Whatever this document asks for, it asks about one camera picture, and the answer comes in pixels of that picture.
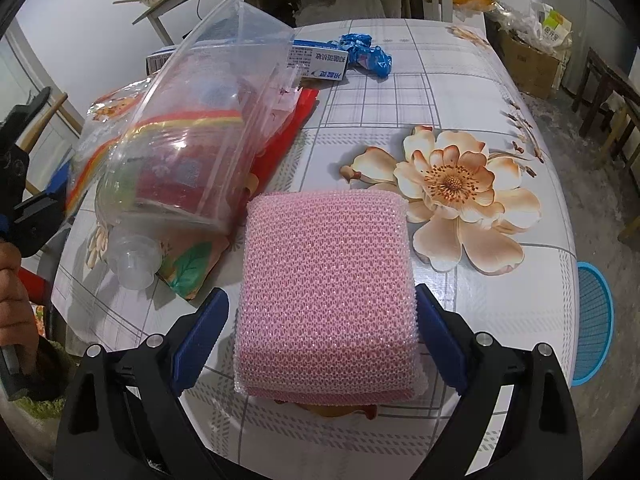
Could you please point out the person's left hand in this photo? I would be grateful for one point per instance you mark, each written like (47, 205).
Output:
(20, 320)

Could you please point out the green fuzzy garment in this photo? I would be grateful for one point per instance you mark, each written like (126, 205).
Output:
(42, 402)

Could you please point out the blue plastic basket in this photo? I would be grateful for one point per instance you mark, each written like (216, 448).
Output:
(595, 320)

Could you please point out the red printed plastic packet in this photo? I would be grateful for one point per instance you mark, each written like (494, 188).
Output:
(280, 150)

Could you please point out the clear plastic container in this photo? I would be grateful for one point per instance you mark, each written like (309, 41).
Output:
(200, 110)

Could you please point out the white packets pile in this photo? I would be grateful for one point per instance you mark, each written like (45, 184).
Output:
(550, 25)

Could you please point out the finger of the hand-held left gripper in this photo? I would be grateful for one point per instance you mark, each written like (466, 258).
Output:
(30, 115)
(42, 209)

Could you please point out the floral bowl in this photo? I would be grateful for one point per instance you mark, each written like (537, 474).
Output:
(152, 0)

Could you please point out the clear plastic bottle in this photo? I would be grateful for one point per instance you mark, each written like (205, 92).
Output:
(132, 260)

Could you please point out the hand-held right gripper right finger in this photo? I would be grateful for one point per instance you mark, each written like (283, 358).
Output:
(440, 335)

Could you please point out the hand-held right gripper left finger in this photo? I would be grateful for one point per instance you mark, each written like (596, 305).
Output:
(202, 330)

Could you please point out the pink mesh sponge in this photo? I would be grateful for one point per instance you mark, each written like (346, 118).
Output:
(325, 290)

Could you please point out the white cushion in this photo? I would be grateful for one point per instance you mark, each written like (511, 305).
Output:
(350, 5)

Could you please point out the blue white toothpaste box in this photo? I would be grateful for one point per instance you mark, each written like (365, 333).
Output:
(320, 62)

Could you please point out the wooden stick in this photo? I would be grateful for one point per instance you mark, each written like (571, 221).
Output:
(47, 120)

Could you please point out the blue plastic wrapper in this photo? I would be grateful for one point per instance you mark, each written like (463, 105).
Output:
(367, 55)

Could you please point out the cardboard box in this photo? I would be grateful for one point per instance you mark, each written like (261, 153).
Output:
(532, 65)

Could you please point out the rainbow striped plastic bag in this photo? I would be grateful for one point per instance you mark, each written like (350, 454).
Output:
(92, 145)

